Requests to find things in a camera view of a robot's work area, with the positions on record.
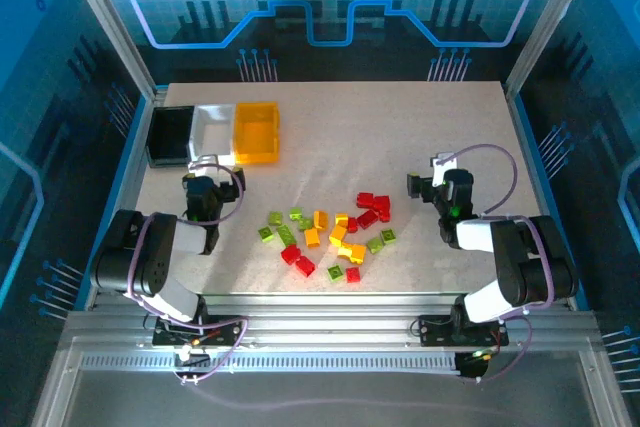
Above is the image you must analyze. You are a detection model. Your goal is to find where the white plastic bin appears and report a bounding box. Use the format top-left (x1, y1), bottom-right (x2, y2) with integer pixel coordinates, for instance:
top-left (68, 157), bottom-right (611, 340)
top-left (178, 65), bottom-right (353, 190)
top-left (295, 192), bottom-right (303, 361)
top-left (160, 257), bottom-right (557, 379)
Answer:
top-left (187, 103), bottom-right (239, 167)

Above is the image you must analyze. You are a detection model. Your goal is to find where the black plastic bin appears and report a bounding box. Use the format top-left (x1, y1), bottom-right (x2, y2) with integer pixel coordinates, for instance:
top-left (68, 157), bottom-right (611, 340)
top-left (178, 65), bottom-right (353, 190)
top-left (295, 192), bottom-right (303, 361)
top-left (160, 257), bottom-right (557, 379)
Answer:
top-left (147, 105), bottom-right (196, 169)

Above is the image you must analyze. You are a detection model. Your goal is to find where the yellow plastic bin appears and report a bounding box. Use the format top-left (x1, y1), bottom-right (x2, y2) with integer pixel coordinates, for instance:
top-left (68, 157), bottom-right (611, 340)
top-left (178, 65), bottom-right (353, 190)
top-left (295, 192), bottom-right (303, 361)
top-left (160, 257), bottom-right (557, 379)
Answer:
top-left (232, 101), bottom-right (281, 166)

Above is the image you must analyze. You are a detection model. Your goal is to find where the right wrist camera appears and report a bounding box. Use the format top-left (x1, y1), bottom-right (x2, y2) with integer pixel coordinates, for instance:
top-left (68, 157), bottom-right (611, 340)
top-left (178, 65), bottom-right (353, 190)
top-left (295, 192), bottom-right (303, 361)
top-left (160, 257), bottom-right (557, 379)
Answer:
top-left (430, 151), bottom-right (460, 173)

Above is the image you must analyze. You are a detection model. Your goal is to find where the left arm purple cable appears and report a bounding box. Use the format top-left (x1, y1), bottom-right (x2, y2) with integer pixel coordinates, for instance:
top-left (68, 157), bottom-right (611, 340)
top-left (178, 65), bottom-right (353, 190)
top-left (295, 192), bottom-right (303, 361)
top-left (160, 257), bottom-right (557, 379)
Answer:
top-left (127, 164), bottom-right (250, 386)

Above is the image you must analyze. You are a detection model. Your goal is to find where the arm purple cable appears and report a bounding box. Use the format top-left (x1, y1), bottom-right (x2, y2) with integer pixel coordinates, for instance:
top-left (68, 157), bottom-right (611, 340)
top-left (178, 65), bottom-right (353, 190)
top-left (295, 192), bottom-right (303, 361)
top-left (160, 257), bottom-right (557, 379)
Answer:
top-left (127, 164), bottom-right (250, 386)
top-left (449, 144), bottom-right (556, 383)

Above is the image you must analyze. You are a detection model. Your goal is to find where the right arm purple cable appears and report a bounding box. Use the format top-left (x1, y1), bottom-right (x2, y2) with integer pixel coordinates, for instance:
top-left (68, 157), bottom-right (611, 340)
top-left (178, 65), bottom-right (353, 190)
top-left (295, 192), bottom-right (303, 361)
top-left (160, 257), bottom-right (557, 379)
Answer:
top-left (449, 144), bottom-right (556, 383)

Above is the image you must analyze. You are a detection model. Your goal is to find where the aluminium side rail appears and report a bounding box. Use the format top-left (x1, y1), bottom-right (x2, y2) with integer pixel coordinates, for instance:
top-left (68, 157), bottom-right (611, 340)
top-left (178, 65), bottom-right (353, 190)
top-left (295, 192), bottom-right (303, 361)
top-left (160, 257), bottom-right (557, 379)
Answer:
top-left (82, 86), bottom-right (169, 311)
top-left (502, 81), bottom-right (591, 311)

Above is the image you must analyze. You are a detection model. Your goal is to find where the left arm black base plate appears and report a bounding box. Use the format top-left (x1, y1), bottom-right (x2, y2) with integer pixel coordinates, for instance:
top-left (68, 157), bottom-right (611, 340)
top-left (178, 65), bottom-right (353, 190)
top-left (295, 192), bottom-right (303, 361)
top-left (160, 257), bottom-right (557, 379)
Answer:
top-left (152, 314), bottom-right (245, 348)

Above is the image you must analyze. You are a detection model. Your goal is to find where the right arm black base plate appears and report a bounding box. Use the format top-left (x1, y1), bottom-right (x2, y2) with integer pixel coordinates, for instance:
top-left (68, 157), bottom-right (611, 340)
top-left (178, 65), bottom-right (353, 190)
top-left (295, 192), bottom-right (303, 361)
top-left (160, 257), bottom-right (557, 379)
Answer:
top-left (418, 314), bottom-right (510, 348)

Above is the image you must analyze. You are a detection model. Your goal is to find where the aluminium frame rail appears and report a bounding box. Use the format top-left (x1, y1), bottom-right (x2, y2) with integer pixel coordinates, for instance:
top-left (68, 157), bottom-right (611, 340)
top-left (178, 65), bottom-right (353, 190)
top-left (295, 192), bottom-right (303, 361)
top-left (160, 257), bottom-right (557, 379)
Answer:
top-left (64, 291), bottom-right (601, 356)

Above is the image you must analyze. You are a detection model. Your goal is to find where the aluminium frame post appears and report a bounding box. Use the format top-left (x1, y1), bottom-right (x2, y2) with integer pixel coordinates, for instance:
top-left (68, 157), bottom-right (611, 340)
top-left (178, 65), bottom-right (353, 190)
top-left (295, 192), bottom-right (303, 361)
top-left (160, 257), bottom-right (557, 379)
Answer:
top-left (54, 0), bottom-right (161, 101)
top-left (504, 0), bottom-right (604, 98)

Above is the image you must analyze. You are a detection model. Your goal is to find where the slotted metal cable strip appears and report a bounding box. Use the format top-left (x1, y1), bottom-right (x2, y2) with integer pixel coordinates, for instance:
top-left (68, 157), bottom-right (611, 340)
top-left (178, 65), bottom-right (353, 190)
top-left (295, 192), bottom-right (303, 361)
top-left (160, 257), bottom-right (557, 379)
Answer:
top-left (79, 354), bottom-right (464, 373)

